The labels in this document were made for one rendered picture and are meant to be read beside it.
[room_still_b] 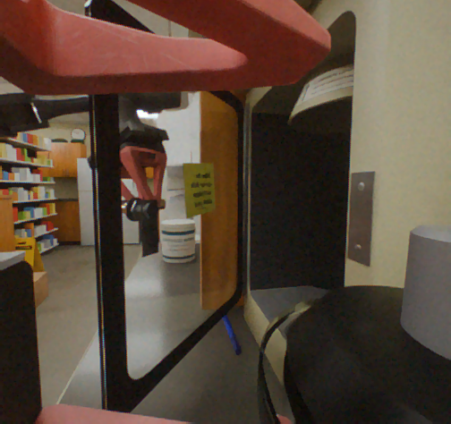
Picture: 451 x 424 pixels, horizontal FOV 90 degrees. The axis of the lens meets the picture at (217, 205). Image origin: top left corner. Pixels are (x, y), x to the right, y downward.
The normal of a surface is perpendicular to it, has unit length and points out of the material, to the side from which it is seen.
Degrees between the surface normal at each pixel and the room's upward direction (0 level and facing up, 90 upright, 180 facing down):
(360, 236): 90
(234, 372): 0
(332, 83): 66
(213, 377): 0
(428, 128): 90
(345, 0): 90
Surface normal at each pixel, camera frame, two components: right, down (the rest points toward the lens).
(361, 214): -0.98, 0.01
